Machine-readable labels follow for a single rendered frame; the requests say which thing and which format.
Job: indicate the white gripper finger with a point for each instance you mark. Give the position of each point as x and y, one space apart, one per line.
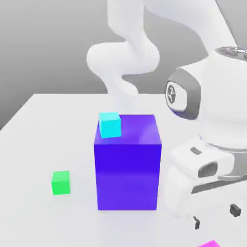
235 210
196 222

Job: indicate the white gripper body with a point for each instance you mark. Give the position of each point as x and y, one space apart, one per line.
179 194

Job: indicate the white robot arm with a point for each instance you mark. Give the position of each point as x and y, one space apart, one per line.
222 96

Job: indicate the small magenta cube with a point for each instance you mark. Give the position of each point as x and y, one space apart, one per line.
210 244

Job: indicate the small cyan cube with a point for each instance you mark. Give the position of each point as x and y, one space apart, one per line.
110 125

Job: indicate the small green cube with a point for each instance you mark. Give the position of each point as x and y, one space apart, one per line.
61 183

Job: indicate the large blue box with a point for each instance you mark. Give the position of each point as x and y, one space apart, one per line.
127 169

